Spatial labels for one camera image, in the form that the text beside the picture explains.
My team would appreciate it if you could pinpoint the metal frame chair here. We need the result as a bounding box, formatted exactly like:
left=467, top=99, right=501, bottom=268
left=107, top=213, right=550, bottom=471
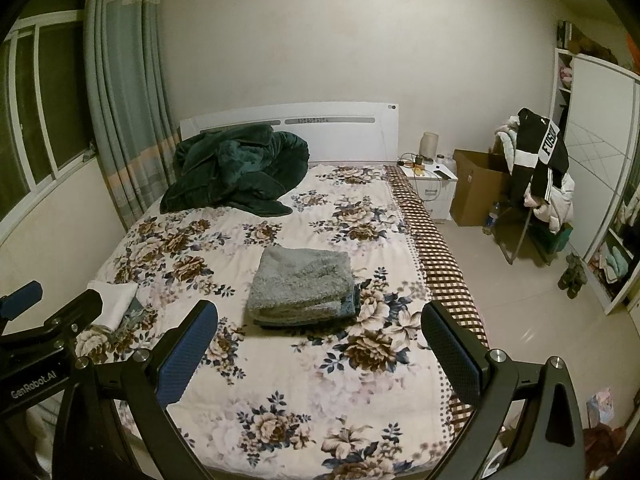
left=492, top=125, right=576, bottom=266

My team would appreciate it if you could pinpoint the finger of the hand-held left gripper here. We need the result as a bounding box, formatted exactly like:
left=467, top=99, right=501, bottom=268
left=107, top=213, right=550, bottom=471
left=0, top=292, right=104, bottom=356
left=0, top=281, right=44, bottom=321

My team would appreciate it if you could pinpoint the white nightstand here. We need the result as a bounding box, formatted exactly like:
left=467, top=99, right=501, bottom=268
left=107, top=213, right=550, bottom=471
left=400, top=162, right=459, bottom=222

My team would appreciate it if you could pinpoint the plastic drink bottle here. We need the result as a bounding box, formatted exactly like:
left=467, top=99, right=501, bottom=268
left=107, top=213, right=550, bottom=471
left=482, top=201, right=501, bottom=236

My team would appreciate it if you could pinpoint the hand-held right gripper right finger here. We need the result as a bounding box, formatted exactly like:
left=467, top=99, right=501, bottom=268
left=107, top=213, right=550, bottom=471
left=421, top=301, right=586, bottom=480

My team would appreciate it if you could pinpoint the white fluffy garment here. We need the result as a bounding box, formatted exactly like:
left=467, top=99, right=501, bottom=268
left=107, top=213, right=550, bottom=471
left=494, top=116, right=522, bottom=177

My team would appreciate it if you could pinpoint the grey fluffy blanket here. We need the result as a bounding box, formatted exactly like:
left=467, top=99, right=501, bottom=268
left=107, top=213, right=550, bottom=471
left=245, top=246, right=358, bottom=328

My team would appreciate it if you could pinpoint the floral bed blanket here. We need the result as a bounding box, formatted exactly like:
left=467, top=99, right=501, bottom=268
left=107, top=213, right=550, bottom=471
left=75, top=162, right=453, bottom=480

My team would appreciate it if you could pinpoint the black and white jacket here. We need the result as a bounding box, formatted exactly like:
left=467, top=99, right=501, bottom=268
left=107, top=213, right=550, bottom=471
left=509, top=108, right=571, bottom=212

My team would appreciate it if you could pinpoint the white folded cloth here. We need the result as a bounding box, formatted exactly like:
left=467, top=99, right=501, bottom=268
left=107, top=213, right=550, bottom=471
left=87, top=281, right=139, bottom=331

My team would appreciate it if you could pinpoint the white bed headboard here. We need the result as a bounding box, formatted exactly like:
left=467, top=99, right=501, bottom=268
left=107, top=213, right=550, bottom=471
left=179, top=101, right=401, bottom=167

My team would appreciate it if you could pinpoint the dark red cloth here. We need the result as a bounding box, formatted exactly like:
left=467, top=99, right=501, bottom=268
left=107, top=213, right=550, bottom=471
left=582, top=425, right=629, bottom=472

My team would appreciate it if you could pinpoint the white wardrobe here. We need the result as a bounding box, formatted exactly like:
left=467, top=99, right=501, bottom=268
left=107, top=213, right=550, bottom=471
left=547, top=47, right=640, bottom=317

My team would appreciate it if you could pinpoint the dark green shoe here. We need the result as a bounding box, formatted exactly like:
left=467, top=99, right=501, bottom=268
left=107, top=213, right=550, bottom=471
left=567, top=259, right=586, bottom=299
left=557, top=254, right=575, bottom=292

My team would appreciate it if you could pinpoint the pile of clothes in wardrobe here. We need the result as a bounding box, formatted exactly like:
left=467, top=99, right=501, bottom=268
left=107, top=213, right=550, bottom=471
left=587, top=195, right=640, bottom=287

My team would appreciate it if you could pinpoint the grey-green curtain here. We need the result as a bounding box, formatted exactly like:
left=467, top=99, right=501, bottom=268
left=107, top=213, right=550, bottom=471
left=82, top=0, right=181, bottom=233

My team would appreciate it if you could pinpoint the dark green blanket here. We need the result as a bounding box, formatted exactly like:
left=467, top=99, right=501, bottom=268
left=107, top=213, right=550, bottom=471
left=160, top=125, right=310, bottom=219

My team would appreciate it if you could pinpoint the pastel printed box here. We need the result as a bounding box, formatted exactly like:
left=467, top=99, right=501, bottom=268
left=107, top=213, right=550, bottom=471
left=585, top=387, right=614, bottom=429

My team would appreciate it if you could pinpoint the green plastic crate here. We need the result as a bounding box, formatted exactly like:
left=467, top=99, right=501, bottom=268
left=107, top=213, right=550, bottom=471
left=527, top=222, right=573, bottom=264

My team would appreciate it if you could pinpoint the white frame window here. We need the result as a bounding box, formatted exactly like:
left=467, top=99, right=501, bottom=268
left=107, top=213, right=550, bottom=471
left=0, top=0, right=99, bottom=222

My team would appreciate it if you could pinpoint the brown checkered bed sheet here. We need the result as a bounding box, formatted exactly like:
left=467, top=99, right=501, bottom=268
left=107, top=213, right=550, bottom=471
left=384, top=164, right=492, bottom=434

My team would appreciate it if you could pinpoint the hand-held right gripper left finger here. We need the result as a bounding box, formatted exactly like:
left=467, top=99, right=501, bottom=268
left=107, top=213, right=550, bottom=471
left=52, top=300, right=221, bottom=480

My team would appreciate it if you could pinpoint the cardboard box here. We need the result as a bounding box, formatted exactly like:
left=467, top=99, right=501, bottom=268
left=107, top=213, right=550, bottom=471
left=450, top=135, right=517, bottom=227

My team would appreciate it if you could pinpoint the grey-blue cloth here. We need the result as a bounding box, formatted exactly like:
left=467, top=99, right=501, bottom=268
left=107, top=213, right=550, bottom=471
left=116, top=297, right=152, bottom=335

